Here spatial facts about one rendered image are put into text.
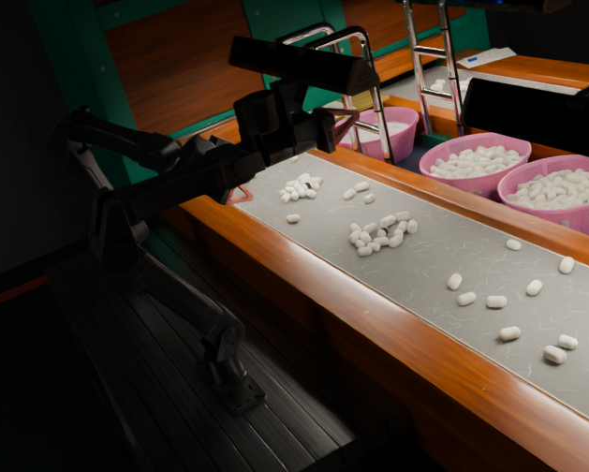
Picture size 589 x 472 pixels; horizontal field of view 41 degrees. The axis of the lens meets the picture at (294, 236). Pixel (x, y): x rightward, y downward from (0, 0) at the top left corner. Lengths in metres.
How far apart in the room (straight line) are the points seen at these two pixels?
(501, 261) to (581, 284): 0.17
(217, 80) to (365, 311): 1.15
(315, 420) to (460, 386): 0.28
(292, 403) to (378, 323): 0.21
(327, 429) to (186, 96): 1.29
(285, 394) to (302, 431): 0.11
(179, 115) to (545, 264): 1.24
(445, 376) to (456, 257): 0.41
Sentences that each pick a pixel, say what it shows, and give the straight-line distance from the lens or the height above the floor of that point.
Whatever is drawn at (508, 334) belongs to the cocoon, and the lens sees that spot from 1.35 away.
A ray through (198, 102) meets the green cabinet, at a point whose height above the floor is 0.93.
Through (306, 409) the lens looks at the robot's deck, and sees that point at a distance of 1.42.
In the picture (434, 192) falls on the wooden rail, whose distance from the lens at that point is 1.84.
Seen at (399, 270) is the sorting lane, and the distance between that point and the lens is 1.61.
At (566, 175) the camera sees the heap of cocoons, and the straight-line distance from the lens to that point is 1.89.
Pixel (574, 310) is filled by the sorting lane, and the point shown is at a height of 0.74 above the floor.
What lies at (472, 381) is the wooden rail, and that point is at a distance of 1.25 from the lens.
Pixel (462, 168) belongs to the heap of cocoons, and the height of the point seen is 0.73.
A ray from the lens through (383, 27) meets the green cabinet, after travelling 2.69.
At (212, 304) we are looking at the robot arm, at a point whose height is 0.85.
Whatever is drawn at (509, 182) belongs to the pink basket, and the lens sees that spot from 1.85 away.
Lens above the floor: 1.54
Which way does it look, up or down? 26 degrees down
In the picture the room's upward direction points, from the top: 15 degrees counter-clockwise
